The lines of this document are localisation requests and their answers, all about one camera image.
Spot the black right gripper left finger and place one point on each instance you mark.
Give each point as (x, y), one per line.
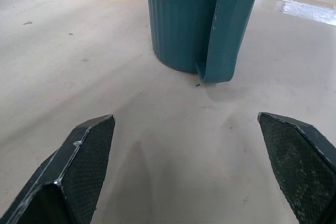
(73, 171)

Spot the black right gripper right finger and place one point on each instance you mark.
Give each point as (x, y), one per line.
(302, 166)

